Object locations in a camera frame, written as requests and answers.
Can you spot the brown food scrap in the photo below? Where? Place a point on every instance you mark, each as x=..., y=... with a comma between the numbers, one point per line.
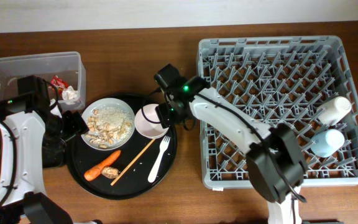
x=110, y=172

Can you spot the round black serving tray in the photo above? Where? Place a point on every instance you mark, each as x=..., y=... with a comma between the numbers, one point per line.
x=80, y=157

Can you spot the rice and peanut scraps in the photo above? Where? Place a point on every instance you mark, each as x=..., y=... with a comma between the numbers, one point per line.
x=109, y=128

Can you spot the light blue cup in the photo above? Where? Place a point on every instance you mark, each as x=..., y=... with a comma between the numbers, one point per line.
x=327, y=142

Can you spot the red snack wrapper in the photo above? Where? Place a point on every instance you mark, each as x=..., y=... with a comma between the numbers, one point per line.
x=59, y=84

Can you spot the grey plastic dishwasher rack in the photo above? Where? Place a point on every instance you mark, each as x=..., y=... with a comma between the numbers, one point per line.
x=286, y=80

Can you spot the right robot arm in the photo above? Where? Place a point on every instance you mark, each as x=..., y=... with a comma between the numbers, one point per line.
x=275, y=162

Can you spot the white plastic fork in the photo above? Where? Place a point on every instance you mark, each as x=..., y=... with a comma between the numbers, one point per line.
x=162, y=148

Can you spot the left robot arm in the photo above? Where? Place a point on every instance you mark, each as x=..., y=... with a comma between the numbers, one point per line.
x=27, y=122

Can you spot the wooden chopstick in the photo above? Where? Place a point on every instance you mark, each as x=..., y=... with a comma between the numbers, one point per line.
x=132, y=162

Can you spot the pink bowl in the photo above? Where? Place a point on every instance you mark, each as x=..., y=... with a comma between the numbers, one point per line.
x=144, y=127

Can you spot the white tissue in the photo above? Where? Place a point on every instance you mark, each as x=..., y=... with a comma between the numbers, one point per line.
x=69, y=93

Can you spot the clear plastic waste bin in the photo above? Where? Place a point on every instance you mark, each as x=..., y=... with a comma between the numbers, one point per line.
x=65, y=65

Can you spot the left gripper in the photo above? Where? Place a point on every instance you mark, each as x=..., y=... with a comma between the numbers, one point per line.
x=77, y=128

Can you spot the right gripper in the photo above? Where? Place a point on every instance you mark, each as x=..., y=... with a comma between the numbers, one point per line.
x=165, y=115

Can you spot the small white cup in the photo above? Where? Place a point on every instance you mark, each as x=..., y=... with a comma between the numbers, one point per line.
x=334, y=110

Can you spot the orange carrot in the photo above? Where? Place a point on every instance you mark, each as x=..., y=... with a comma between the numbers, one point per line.
x=95, y=171

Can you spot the grey plate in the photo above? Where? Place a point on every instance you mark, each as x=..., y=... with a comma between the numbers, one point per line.
x=107, y=102

